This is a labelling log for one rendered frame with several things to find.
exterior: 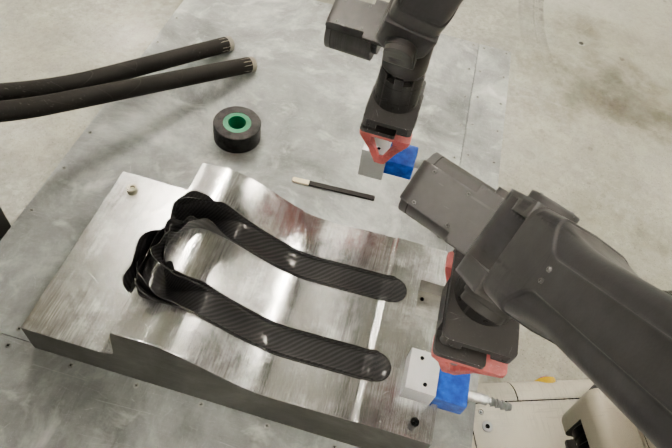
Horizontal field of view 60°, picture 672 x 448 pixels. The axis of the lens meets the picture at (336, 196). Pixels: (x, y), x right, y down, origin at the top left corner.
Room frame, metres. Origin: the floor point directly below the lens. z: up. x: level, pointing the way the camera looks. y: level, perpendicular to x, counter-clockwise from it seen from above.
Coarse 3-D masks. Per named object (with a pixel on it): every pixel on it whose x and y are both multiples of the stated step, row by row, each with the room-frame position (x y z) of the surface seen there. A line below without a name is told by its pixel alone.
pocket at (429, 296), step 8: (424, 288) 0.41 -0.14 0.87; (432, 288) 0.41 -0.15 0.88; (440, 288) 0.40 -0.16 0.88; (424, 296) 0.40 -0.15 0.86; (432, 296) 0.40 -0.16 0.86; (440, 296) 0.40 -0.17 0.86; (416, 304) 0.38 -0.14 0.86; (424, 304) 0.39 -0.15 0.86; (432, 304) 0.39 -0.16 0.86; (416, 312) 0.37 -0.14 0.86; (424, 312) 0.37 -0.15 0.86; (432, 312) 0.38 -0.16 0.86
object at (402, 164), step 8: (376, 144) 0.57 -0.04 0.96; (384, 144) 0.57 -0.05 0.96; (368, 152) 0.55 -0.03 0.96; (384, 152) 0.55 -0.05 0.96; (400, 152) 0.57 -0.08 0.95; (408, 152) 0.57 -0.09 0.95; (416, 152) 0.58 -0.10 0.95; (360, 160) 0.55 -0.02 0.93; (368, 160) 0.55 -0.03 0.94; (392, 160) 0.55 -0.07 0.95; (400, 160) 0.56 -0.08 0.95; (408, 160) 0.56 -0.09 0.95; (416, 160) 0.57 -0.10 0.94; (360, 168) 0.55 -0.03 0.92; (368, 168) 0.55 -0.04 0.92; (376, 168) 0.55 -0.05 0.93; (384, 168) 0.55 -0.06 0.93; (392, 168) 0.55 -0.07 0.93; (400, 168) 0.55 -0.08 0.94; (408, 168) 0.55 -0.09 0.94; (368, 176) 0.55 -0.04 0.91; (376, 176) 0.55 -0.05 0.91; (400, 176) 0.55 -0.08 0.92; (408, 176) 0.55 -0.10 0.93
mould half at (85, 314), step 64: (256, 192) 0.47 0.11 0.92; (128, 256) 0.37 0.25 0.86; (192, 256) 0.34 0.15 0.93; (256, 256) 0.38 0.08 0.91; (320, 256) 0.41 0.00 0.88; (384, 256) 0.43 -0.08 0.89; (64, 320) 0.26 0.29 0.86; (128, 320) 0.25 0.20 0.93; (192, 320) 0.27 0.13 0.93; (320, 320) 0.32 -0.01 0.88; (384, 320) 0.34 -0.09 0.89; (192, 384) 0.22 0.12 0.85; (256, 384) 0.23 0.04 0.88; (320, 384) 0.24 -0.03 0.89; (384, 384) 0.26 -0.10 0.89
